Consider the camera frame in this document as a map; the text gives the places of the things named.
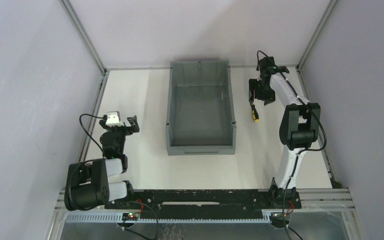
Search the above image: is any black yellow handled screwdriver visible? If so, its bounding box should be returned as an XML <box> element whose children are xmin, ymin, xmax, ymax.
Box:
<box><xmin>250</xmin><ymin>104</ymin><xmax>260</xmax><ymax>122</ymax></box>

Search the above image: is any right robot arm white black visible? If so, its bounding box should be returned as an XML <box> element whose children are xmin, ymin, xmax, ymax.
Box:
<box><xmin>248</xmin><ymin>65</ymin><xmax>321</xmax><ymax>207</ymax></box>

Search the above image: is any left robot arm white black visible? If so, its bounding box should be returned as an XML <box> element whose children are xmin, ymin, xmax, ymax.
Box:
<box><xmin>64</xmin><ymin>113</ymin><xmax>140</xmax><ymax>211</ymax></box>

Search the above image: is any grey plastic storage bin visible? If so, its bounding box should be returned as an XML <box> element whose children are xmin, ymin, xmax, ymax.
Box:
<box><xmin>165</xmin><ymin>59</ymin><xmax>237</xmax><ymax>156</ymax></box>

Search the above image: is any left controller board with leds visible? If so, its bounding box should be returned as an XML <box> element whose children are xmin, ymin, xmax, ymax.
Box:
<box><xmin>121</xmin><ymin>212</ymin><xmax>140</xmax><ymax>222</ymax></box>

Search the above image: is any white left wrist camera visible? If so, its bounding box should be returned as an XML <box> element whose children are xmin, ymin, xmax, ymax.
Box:
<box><xmin>104</xmin><ymin>111</ymin><xmax>124</xmax><ymax>127</ymax></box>

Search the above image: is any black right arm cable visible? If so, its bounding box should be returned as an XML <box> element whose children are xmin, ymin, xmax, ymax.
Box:
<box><xmin>256</xmin><ymin>50</ymin><xmax>328</xmax><ymax>240</ymax></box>

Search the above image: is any black left camera cable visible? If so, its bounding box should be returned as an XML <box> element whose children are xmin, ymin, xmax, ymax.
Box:
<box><xmin>79</xmin><ymin>113</ymin><xmax>107</xmax><ymax>157</ymax></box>

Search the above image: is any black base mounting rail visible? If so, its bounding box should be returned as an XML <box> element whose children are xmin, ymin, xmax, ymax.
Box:
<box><xmin>104</xmin><ymin>189</ymin><xmax>302</xmax><ymax>219</ymax></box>

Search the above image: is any grey slotted cable duct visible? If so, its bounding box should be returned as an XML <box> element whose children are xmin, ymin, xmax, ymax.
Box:
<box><xmin>65</xmin><ymin>212</ymin><xmax>272</xmax><ymax>224</ymax></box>

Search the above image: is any right aluminium frame post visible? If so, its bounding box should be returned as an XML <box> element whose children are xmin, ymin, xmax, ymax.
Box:
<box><xmin>296</xmin><ymin>0</ymin><xmax>340</xmax><ymax>71</ymax></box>

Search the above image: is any aluminium frame post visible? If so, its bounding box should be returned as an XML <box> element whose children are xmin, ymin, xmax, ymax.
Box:
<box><xmin>296</xmin><ymin>0</ymin><xmax>340</xmax><ymax>71</ymax></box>
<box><xmin>59</xmin><ymin>0</ymin><xmax>107</xmax><ymax>74</ymax></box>

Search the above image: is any right controller board with wires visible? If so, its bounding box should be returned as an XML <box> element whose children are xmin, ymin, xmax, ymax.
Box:
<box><xmin>269</xmin><ymin>212</ymin><xmax>290</xmax><ymax>229</ymax></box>

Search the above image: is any left aluminium frame post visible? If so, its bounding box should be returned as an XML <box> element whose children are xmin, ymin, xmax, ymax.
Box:
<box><xmin>59</xmin><ymin>0</ymin><xmax>107</xmax><ymax>74</ymax></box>

